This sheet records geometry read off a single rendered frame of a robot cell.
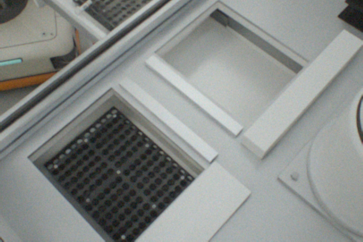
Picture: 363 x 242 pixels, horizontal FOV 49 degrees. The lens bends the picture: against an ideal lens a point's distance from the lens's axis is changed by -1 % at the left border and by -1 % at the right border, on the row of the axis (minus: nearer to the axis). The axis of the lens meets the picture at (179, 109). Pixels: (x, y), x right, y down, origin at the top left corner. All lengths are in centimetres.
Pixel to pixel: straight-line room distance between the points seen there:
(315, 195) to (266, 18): 39
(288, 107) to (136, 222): 33
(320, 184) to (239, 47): 43
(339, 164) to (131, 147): 37
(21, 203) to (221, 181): 34
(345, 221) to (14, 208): 53
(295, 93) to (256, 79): 20
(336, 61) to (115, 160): 46
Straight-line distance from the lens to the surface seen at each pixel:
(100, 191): 74
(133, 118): 86
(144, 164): 75
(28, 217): 71
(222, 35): 100
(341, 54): 83
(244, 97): 90
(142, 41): 81
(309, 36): 88
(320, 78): 78
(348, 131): 58
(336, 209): 69
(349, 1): 90
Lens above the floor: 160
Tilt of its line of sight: 61 degrees down
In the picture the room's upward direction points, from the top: straight up
